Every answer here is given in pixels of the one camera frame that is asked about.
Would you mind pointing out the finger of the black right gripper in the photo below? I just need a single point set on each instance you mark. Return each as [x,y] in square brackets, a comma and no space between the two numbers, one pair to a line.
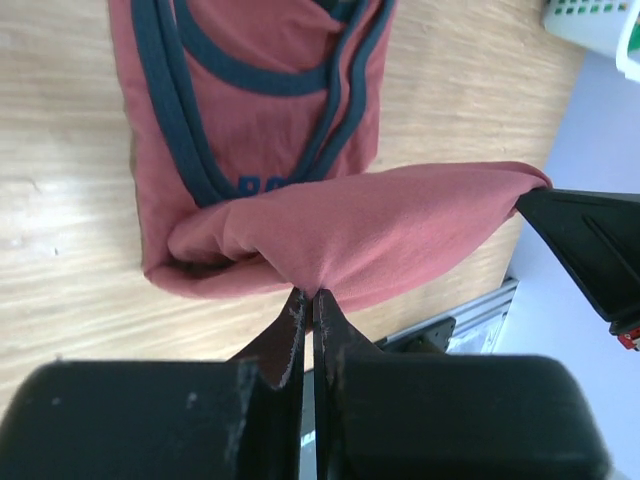
[595,237]

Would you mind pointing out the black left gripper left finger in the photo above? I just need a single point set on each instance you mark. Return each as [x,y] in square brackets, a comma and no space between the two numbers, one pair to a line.
[237,419]

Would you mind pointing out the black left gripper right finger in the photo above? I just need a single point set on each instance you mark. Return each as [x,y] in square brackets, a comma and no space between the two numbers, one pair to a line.
[382,415]

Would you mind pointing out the red graphic tank top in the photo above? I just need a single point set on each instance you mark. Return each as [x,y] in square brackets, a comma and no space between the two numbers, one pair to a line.
[255,124]

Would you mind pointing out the white perforated plastic basket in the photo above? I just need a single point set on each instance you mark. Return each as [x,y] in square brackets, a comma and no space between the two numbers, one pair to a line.
[606,27]

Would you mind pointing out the aluminium slotted rail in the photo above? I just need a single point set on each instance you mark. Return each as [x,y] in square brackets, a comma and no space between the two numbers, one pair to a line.
[470,328]

